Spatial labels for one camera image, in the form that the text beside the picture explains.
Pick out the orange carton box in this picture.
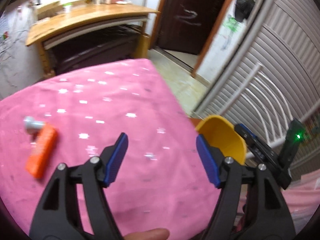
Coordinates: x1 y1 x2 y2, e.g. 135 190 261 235
25 122 58 179

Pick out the grey white tube bottle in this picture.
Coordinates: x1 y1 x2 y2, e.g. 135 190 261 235
23 116 45 135

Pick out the yellow trash bin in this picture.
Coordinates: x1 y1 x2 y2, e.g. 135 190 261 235
195 115 247 165

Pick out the person's left hand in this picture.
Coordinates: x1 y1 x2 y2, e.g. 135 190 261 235
124 228 170 240

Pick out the white metal chair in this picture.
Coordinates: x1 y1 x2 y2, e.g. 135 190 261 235
217 62 320 159

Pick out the pink star tablecloth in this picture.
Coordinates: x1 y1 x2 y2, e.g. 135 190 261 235
1 59 220 239

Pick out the black hanging bag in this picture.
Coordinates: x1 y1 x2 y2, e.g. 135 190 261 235
234 0 255 23

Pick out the wooden desk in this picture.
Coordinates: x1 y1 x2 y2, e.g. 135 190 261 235
25 4 159 79

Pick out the dark brown door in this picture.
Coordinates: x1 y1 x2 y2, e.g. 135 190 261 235
156 0 225 55

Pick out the white jar green lid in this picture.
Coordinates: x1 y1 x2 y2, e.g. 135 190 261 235
62 2 73 14

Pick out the white desk shelf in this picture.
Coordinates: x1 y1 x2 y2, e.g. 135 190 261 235
35 0 98 20

